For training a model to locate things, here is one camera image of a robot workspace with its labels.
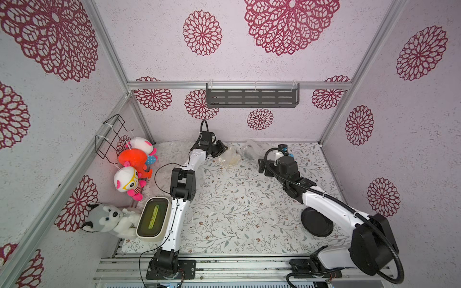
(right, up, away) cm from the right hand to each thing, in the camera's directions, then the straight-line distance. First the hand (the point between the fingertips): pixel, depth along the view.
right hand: (267, 158), depth 83 cm
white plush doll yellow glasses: (-64, -10, -3) cm, 65 cm away
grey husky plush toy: (-64, -27, -8) cm, 70 cm away
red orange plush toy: (-65, 0, +8) cm, 66 cm away
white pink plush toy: (-63, +8, +10) cm, 65 cm away
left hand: (-18, +8, +27) cm, 34 cm away
